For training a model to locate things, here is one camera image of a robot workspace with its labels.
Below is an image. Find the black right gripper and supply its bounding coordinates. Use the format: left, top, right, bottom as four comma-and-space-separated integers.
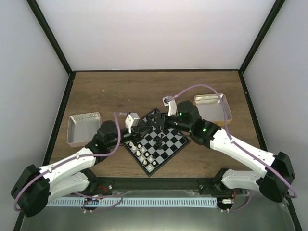
147, 111, 193, 133

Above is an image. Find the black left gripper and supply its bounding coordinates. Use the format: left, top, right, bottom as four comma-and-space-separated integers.
108, 123, 153, 148

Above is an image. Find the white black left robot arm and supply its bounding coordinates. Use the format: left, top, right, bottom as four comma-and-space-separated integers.
11, 120, 152, 217

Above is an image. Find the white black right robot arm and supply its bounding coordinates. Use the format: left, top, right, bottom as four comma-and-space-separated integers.
146, 101, 295, 203

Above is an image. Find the pile of black chess pieces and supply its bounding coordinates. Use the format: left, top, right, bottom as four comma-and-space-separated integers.
153, 135, 163, 150

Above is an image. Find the black white chess board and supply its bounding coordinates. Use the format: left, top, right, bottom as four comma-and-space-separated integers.
124, 108, 191, 178

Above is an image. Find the gold metal tin box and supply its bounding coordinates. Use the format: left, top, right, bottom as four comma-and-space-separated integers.
193, 93, 233, 126

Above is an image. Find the silver pink tin lid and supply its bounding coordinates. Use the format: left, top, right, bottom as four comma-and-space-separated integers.
66, 112, 102, 147

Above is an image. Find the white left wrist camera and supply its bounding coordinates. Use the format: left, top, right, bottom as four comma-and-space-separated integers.
125, 112, 140, 133

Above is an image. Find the black aluminium frame rail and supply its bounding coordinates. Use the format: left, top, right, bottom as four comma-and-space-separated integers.
28, 177, 286, 193

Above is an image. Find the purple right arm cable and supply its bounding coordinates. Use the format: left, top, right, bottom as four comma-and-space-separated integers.
168, 84, 298, 213

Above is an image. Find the light blue cable duct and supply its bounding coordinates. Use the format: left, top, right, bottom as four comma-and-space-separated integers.
47, 197, 217, 208

